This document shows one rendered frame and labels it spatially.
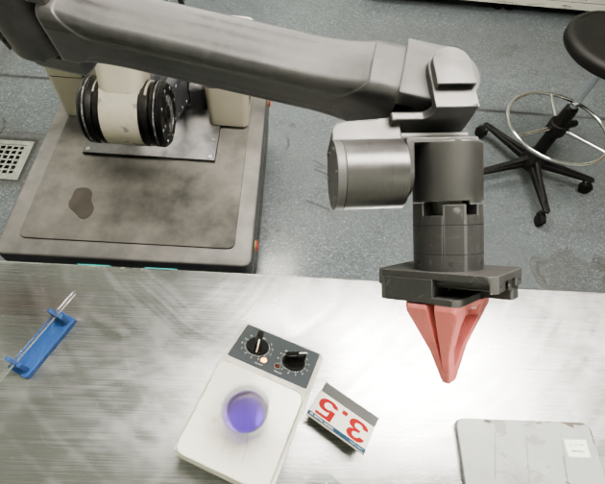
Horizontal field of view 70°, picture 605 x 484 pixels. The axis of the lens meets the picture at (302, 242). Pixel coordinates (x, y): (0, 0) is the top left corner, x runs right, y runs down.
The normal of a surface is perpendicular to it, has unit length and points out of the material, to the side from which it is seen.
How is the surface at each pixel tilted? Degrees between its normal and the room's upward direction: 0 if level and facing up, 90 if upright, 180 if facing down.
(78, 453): 0
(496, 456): 0
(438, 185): 48
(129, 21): 14
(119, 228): 0
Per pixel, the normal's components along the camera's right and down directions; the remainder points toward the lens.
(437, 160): -0.58, 0.07
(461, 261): 0.09, 0.07
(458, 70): 0.07, -0.33
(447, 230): -0.34, 0.07
